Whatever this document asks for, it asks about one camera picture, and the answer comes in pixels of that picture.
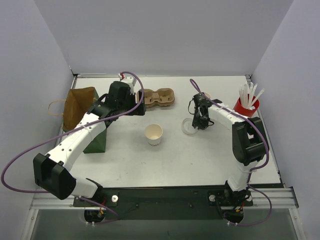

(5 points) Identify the green paper bag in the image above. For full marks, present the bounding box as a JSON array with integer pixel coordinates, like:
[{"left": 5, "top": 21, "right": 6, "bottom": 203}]
[{"left": 51, "top": 86, "right": 107, "bottom": 154}]

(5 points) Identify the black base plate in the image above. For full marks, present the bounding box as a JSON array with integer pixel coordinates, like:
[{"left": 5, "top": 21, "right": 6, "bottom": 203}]
[{"left": 73, "top": 185, "right": 253, "bottom": 220}]

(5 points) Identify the aluminium rail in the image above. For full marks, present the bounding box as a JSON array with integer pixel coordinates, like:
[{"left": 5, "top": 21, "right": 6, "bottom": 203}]
[{"left": 30, "top": 187, "right": 299, "bottom": 210}]

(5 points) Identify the purple cable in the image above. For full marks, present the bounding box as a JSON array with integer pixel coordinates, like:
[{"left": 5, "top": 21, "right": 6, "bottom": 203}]
[
  {"left": 189, "top": 78, "right": 273, "bottom": 227},
  {"left": 1, "top": 71, "right": 145, "bottom": 193}
]

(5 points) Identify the red straw holder cup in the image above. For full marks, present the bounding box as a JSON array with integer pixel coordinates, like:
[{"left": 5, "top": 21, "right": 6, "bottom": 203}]
[{"left": 233, "top": 98, "right": 260, "bottom": 118}]

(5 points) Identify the clear plastic cup lid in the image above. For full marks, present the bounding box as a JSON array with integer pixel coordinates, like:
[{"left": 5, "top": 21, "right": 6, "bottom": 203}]
[{"left": 181, "top": 118, "right": 198, "bottom": 136}]

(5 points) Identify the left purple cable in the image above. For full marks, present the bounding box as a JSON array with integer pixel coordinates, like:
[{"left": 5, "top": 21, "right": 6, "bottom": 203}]
[{"left": 1, "top": 71, "right": 145, "bottom": 193}]

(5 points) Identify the white wrapped straw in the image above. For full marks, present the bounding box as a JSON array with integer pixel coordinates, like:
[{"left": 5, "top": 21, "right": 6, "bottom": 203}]
[
  {"left": 239, "top": 82, "right": 254, "bottom": 109},
  {"left": 250, "top": 88, "right": 265, "bottom": 107}
]

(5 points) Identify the brown cardboard cup carrier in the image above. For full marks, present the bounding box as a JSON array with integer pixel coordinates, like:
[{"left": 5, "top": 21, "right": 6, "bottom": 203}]
[{"left": 143, "top": 88, "right": 175, "bottom": 108}]

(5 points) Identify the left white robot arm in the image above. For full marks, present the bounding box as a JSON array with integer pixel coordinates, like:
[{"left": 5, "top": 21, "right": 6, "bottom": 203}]
[{"left": 33, "top": 71, "right": 146, "bottom": 206}]

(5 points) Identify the white paper coffee cup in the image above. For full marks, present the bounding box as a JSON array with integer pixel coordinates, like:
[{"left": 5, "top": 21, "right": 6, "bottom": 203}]
[{"left": 144, "top": 124, "right": 163, "bottom": 146}]

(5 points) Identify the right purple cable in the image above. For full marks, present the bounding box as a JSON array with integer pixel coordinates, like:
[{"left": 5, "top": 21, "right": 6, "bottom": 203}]
[{"left": 189, "top": 78, "right": 273, "bottom": 227}]

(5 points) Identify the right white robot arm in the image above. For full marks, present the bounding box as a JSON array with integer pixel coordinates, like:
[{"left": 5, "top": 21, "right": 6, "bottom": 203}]
[{"left": 191, "top": 93, "right": 270, "bottom": 192}]

